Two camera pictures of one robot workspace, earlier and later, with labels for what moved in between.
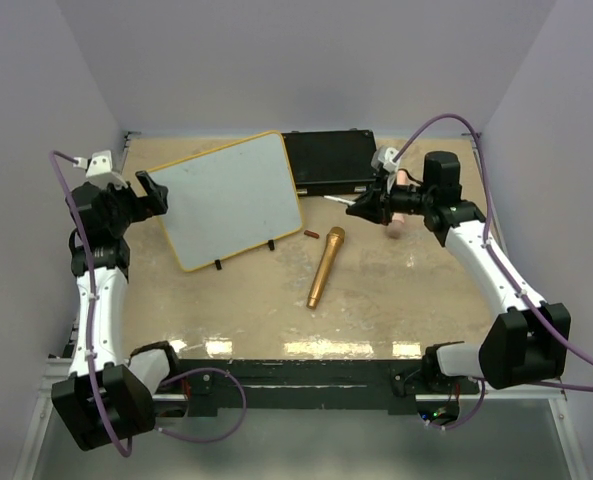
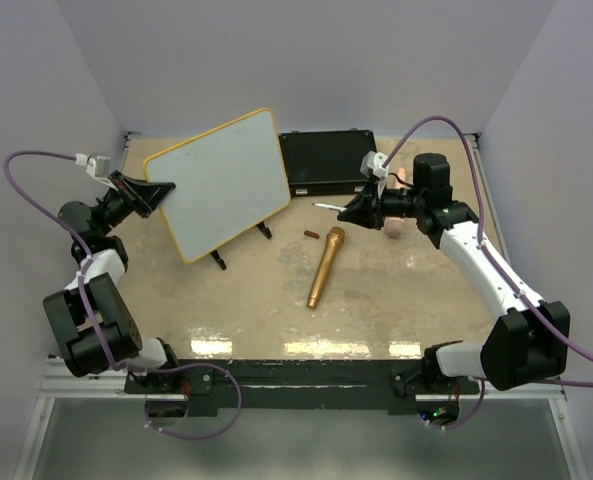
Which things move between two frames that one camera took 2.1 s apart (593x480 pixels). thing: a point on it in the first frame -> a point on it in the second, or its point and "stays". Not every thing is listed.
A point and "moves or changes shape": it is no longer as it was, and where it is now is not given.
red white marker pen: x=348 y=202 -> x=339 y=208
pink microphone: x=395 y=229 stays
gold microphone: x=334 y=238 stays
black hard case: x=331 y=161 stays
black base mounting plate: x=393 y=384 stays
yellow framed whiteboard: x=228 y=200 moves or changes shape
